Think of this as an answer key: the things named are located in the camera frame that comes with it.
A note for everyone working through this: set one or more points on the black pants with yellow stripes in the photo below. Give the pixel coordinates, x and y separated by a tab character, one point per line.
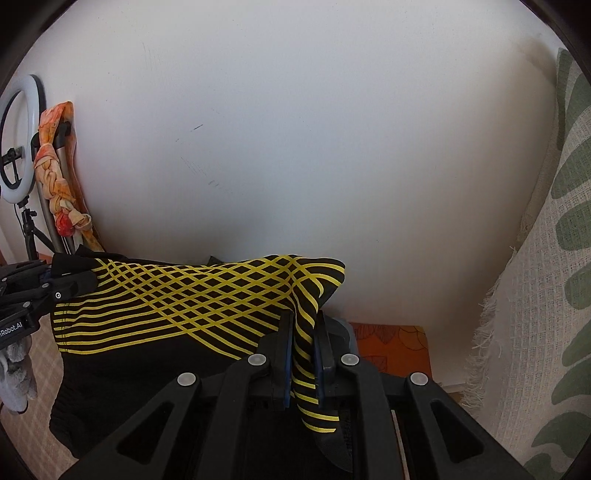
184	295

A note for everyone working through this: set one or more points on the folded silver tripod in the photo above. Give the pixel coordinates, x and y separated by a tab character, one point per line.
51	221

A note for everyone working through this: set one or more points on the orange patterned scarf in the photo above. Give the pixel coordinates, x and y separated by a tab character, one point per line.
55	184

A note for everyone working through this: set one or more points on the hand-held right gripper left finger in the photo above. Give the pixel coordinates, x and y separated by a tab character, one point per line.
288	360

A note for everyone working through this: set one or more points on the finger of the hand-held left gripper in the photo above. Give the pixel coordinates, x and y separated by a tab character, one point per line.
32	267
74	286

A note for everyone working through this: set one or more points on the green leaf patterned pillow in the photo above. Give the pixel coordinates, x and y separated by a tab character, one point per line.
531	277

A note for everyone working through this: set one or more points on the person's left hand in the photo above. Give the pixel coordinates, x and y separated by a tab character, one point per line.
16	374

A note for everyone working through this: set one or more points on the black tripod stand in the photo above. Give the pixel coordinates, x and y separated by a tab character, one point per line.
30	230

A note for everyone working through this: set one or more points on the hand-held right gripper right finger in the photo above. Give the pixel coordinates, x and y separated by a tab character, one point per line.
318	364

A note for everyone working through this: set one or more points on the orange patterned sheet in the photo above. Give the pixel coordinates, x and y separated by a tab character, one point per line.
392	346

